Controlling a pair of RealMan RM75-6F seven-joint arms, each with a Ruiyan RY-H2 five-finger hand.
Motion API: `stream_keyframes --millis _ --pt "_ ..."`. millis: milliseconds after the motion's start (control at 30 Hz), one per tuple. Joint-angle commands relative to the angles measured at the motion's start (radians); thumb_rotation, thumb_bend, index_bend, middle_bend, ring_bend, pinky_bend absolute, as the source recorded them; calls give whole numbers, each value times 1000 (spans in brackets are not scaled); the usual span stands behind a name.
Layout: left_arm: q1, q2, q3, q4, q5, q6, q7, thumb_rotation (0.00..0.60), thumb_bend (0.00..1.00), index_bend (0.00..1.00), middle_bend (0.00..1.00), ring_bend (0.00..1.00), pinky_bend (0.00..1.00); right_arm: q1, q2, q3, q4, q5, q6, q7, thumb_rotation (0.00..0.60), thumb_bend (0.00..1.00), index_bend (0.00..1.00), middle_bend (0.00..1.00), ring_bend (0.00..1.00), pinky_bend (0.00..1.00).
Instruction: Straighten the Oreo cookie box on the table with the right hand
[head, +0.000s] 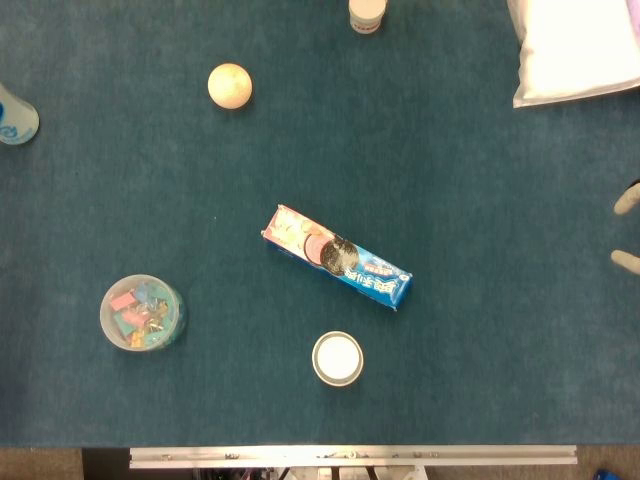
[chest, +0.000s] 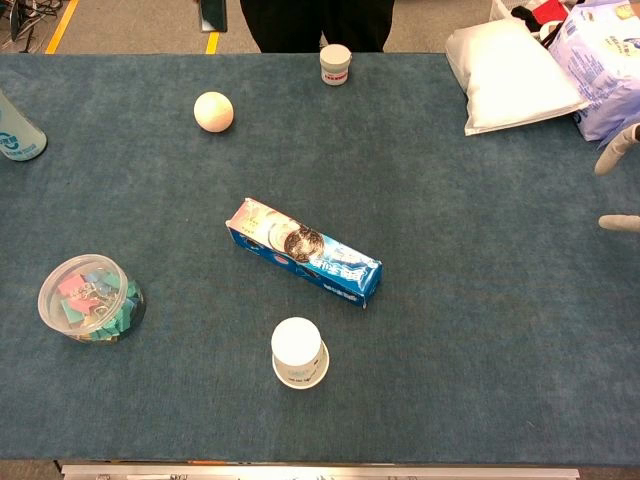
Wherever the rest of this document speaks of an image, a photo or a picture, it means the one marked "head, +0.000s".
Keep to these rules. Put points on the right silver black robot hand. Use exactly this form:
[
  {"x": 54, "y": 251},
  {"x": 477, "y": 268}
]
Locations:
[{"x": 627, "y": 201}]

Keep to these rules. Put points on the blue cookie box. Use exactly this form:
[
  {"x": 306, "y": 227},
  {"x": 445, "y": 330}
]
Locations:
[{"x": 345, "y": 260}]

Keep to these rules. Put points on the white pillow bag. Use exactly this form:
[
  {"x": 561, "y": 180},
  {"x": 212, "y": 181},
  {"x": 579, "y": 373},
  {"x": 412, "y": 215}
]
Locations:
[{"x": 575, "y": 50}]

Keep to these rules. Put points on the blue felt table cover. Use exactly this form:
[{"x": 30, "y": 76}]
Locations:
[{"x": 450, "y": 175}]

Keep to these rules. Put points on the small blue object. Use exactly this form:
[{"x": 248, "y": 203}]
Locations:
[{"x": 607, "y": 475}]

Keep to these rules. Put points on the small white red-label jar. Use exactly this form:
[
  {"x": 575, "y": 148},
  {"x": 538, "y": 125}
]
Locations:
[{"x": 367, "y": 15}]

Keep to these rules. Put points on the upturned white paper cup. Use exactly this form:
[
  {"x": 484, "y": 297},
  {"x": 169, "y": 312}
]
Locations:
[{"x": 338, "y": 358}]

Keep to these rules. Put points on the cream ball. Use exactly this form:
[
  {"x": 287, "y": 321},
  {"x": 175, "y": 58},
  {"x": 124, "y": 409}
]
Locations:
[{"x": 230, "y": 85}]

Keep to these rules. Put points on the clear tub of binder clips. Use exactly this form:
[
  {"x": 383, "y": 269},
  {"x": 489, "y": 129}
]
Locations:
[{"x": 142, "y": 330}]

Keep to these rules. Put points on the pink binder clip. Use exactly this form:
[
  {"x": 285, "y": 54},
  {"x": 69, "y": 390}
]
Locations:
[{"x": 121, "y": 301}]

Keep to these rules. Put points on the blue white cup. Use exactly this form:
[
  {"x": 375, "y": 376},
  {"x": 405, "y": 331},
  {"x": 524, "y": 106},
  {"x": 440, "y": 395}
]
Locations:
[{"x": 15, "y": 120}]

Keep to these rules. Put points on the aluminium rail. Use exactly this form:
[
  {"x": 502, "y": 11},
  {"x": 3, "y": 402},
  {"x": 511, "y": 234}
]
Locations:
[{"x": 350, "y": 456}]

